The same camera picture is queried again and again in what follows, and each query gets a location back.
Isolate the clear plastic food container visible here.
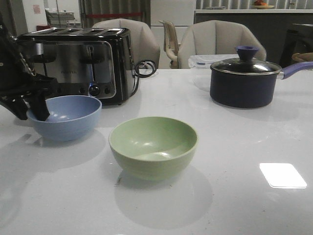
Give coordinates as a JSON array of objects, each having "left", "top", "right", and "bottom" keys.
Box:
[{"left": 188, "top": 54, "right": 239, "bottom": 92}]

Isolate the black chrome four-slot toaster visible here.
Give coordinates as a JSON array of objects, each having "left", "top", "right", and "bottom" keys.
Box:
[{"left": 17, "top": 27, "right": 138, "bottom": 105}]

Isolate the beige chair right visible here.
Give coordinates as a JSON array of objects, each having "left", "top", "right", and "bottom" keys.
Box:
[{"left": 178, "top": 20, "right": 267, "bottom": 69}]

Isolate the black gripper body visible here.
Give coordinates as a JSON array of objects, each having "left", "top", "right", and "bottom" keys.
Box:
[{"left": 0, "top": 17, "right": 58, "bottom": 100}]

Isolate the white cabinet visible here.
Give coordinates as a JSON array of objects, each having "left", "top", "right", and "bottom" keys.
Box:
[{"left": 150, "top": 0, "right": 196, "bottom": 69}]

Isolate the black toaster power cable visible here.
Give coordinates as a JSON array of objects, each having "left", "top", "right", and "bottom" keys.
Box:
[{"left": 130, "top": 60, "right": 157, "bottom": 98}]

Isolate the dark blue saucepan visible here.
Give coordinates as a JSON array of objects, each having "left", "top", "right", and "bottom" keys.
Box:
[{"left": 210, "top": 62, "right": 313, "bottom": 108}]

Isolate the beige chair left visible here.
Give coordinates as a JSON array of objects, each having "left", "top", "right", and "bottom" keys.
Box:
[{"left": 92, "top": 19, "right": 160, "bottom": 69}]

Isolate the glass pot lid blue knob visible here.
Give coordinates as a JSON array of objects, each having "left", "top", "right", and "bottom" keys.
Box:
[{"left": 210, "top": 46, "right": 281, "bottom": 75}]

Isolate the woven basket right edge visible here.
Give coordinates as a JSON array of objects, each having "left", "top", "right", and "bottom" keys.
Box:
[{"left": 291, "top": 52, "right": 313, "bottom": 63}]

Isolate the green bowl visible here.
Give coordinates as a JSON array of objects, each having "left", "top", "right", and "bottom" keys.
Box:
[{"left": 108, "top": 117, "right": 198, "bottom": 181}]

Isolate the cream office chair back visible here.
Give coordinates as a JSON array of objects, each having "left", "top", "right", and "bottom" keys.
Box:
[{"left": 159, "top": 20, "right": 179, "bottom": 69}]

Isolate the beige chair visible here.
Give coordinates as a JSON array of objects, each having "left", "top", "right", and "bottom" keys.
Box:
[
  {"left": 178, "top": 20, "right": 267, "bottom": 69},
  {"left": 92, "top": 19, "right": 160, "bottom": 69}
]

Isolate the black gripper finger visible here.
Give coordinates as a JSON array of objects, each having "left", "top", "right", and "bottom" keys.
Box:
[
  {"left": 0, "top": 96, "right": 28, "bottom": 120},
  {"left": 28, "top": 91, "right": 50, "bottom": 121}
]

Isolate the fruit bowl on counter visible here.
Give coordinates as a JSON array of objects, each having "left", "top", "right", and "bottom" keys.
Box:
[{"left": 252, "top": 0, "right": 275, "bottom": 9}]

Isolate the blue bowl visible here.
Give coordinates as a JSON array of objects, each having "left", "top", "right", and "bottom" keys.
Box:
[{"left": 26, "top": 95, "right": 102, "bottom": 141}]

